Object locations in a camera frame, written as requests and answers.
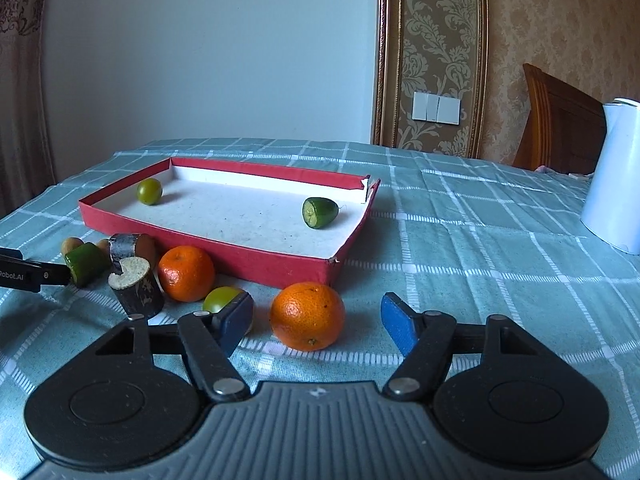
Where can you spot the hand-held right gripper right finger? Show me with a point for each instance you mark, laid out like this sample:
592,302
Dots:
397,325

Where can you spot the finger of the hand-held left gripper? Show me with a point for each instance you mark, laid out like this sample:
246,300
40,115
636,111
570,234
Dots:
30,275

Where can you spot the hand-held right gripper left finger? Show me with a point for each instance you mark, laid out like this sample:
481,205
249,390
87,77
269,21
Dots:
236,321

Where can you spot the round green fruit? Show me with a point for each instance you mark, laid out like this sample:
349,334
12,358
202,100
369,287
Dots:
149,191
220,299

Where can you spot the brown longan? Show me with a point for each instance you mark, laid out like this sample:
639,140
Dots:
103,245
71,246

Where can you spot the green cucumber piece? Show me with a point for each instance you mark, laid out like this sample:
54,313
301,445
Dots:
87,262

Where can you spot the red cardboard box tray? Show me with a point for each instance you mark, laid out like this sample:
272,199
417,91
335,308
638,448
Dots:
260,262

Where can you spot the orange mandarin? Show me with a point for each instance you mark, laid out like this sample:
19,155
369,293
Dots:
186,273
307,316

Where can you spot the notched eggplant piece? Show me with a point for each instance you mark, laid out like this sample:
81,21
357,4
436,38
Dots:
140,290

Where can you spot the teal checked tablecloth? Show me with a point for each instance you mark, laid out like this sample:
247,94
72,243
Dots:
450,240

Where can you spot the cut green fruit half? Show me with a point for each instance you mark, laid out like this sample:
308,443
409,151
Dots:
320,212

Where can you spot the patterned curtain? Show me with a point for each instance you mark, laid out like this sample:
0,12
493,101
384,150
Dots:
20,85

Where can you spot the pink grey cloth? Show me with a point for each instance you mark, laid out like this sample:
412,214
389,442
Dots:
542,167

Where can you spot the wooden headboard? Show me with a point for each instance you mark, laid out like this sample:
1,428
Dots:
560,120

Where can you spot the white electric kettle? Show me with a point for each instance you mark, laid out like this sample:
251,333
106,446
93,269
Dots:
612,175

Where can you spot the white wall switch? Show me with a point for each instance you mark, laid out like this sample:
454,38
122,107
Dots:
436,107

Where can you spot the ornate framed wall panel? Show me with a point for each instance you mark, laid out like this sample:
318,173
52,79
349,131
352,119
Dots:
430,35

